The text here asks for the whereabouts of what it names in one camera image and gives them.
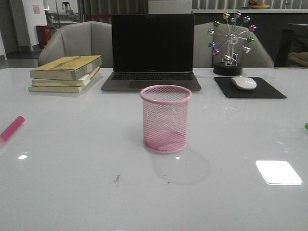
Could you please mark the pink highlighter pen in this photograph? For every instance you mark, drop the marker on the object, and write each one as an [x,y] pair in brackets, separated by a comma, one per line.
[11,129]

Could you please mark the pink mesh pen holder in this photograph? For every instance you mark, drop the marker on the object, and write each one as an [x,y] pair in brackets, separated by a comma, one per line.
[165,111]

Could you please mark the grey laptop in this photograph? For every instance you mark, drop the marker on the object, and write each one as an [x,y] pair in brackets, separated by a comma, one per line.
[152,49]

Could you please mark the middle book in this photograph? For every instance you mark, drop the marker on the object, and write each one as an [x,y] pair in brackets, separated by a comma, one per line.
[83,81]

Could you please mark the ferris wheel desk ornament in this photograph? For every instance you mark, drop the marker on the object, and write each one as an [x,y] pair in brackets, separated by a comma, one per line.
[230,37]

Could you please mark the white computer mouse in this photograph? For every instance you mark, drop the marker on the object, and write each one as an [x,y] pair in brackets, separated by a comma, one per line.
[244,83]

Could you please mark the right grey armchair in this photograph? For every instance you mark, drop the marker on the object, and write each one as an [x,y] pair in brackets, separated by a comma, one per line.
[208,50]

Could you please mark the grey armchair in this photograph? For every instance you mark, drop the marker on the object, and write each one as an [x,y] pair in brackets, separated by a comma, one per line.
[87,38]
[208,50]

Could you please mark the top yellow book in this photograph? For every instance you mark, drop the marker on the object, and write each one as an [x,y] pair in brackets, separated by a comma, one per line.
[67,68]

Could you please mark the bottom book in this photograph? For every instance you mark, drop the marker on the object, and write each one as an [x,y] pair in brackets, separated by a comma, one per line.
[56,89]

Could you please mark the left grey armchair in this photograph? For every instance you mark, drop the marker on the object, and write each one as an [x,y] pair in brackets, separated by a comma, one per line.
[87,38]

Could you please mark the black mouse pad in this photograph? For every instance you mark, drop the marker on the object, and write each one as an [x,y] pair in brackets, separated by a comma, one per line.
[263,90]

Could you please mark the red bin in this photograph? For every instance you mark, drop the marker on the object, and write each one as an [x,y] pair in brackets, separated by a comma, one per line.
[44,35]

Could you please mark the fruit bowl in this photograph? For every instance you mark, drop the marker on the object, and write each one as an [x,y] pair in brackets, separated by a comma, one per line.
[254,4]

